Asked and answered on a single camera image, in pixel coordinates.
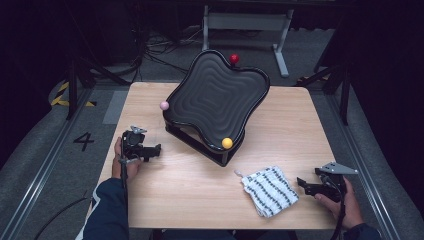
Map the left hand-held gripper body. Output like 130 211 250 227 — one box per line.
121 125 148 162

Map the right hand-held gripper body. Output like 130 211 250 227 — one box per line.
314 161 359 203

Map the white patterned cloth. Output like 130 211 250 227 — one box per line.
234 165 300 219

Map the black wavy tray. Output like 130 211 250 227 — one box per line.
162 49 271 153

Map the person's left hand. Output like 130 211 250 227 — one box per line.
111 137 143 183

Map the person's right hand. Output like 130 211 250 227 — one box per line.
314 176 364 231

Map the black tripod stand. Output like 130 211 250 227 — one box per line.
64 56 131 121
296 63 351 126

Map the yellow black hazard tape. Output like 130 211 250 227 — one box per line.
50 81 98 108

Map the grey metal stand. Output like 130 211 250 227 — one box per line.
202 4 294 78

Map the right hand-held gripper cable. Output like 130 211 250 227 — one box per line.
321 174 348 240

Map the hand-held gripper cable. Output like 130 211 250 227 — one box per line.
321 174 348 240
119 156 130 204

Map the metal floor rail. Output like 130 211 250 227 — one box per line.
328 93 401 240
0 88 94 240

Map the left hand-held gripper cable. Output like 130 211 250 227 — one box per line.
119 156 130 204

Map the black floor cable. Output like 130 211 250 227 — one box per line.
33 196 89 240

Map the bundle of black floor cables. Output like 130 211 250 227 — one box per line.
131 19 208 76

